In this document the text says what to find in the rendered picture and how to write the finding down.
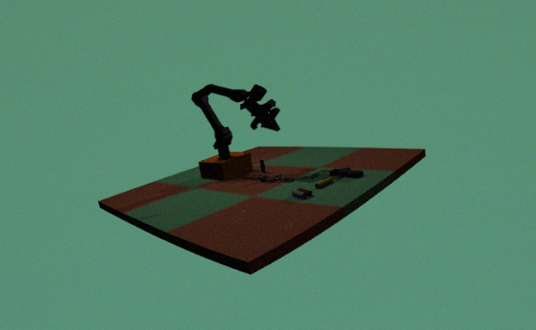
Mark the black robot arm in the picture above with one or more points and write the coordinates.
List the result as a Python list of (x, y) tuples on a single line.
[(223, 135)]

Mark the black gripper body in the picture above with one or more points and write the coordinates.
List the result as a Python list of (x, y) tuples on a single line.
[(260, 118)]

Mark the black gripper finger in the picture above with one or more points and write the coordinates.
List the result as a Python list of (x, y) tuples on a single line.
[(274, 121), (268, 124)]

